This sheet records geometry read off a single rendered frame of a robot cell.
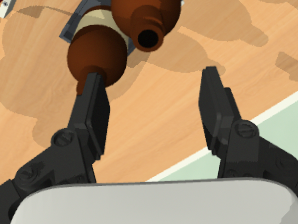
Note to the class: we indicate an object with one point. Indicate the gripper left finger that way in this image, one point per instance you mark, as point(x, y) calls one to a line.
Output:
point(72, 152)

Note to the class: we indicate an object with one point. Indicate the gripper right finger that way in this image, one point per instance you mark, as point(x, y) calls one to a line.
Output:
point(236, 141)

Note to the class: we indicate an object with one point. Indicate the dark grey tray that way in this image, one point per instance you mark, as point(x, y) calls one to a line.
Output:
point(71, 26)

